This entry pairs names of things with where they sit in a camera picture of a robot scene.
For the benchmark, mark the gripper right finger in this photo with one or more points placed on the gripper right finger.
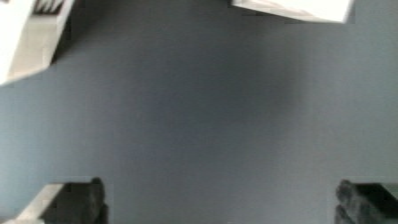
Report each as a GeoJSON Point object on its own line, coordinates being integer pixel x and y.
{"type": "Point", "coordinates": [366, 203]}

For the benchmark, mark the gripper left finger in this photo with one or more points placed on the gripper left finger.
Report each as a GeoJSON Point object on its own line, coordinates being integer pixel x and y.
{"type": "Point", "coordinates": [66, 204]}

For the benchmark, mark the white square table top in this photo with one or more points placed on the white square table top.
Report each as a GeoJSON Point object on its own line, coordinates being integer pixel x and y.
{"type": "Point", "coordinates": [32, 22]}

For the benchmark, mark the white U-shaped obstacle fence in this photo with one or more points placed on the white U-shaped obstacle fence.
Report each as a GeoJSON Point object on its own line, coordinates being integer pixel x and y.
{"type": "Point", "coordinates": [325, 11]}

